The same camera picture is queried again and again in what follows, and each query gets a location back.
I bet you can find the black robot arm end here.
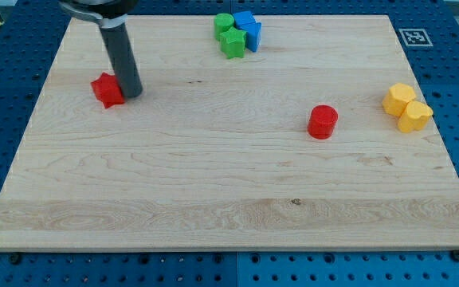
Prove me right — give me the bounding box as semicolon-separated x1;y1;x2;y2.
58;0;139;22

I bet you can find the light wooden board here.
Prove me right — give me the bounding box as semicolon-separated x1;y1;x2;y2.
0;15;459;253

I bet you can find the red cylinder block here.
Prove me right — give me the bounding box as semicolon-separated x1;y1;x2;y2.
307;105;339;140

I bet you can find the green star block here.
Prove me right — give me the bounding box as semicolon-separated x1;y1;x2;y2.
219;27;247;59

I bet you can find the blue triangle block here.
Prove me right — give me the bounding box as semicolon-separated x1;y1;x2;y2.
238;22;261;53

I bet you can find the green cylinder block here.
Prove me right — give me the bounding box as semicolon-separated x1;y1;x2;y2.
214;13;235;41

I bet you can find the blue cube block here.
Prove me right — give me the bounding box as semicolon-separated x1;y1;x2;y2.
233;10;256;29

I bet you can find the red star block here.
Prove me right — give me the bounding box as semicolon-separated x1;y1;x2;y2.
90;72;125;108

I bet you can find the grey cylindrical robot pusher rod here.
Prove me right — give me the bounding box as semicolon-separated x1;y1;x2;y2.
99;14;143;99

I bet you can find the yellow hexagon block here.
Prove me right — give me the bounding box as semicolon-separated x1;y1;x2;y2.
382;83;416;117

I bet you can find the yellow heart block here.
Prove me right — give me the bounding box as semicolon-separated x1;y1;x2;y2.
397;100;434;133

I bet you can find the white fiducial marker tag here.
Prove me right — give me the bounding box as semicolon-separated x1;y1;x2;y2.
398;28;433;47

